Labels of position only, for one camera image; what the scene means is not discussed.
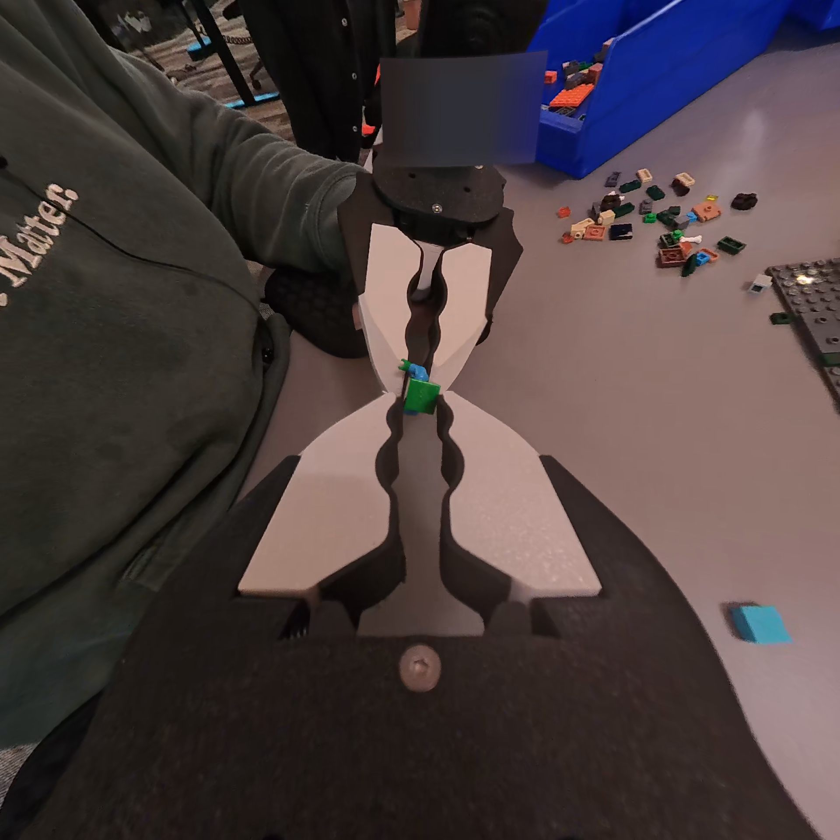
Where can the black mesh wrist rest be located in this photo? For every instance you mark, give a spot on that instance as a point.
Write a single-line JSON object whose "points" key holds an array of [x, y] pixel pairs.
{"points": [[308, 315]]}

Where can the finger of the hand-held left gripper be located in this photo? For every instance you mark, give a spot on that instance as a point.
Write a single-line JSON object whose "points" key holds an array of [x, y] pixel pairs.
{"points": [[469, 289], [387, 289]]}

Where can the scattered small toy bricks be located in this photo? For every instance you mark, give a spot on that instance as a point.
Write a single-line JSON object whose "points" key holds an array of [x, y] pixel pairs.
{"points": [[656, 223]]}

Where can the grey toy baseplate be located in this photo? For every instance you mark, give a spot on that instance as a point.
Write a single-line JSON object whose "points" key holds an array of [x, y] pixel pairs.
{"points": [[814, 315]]}

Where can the green toy figure head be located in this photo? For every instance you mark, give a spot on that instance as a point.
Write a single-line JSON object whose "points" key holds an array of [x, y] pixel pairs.
{"points": [[420, 397]]}

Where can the person's green hoodie torso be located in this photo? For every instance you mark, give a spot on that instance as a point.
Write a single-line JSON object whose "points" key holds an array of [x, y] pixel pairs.
{"points": [[131, 361]]}

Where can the grey desk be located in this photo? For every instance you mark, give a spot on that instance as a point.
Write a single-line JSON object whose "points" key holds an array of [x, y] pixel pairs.
{"points": [[623, 426]]}

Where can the heap of mixed toy plates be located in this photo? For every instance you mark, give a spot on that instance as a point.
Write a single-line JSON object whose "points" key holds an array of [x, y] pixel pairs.
{"points": [[571, 98]]}

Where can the cyan toy helmet brick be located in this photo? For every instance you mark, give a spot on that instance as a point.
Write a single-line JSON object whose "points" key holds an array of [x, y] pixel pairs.
{"points": [[760, 622]]}

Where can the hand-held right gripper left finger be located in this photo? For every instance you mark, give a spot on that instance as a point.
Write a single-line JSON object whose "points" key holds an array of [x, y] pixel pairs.
{"points": [[315, 525]]}

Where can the small white grey toy brick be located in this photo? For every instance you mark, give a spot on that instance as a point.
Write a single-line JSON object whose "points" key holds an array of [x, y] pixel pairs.
{"points": [[760, 283]]}

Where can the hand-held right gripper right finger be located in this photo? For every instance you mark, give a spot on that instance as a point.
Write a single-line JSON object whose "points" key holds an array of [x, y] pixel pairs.
{"points": [[518, 525]]}

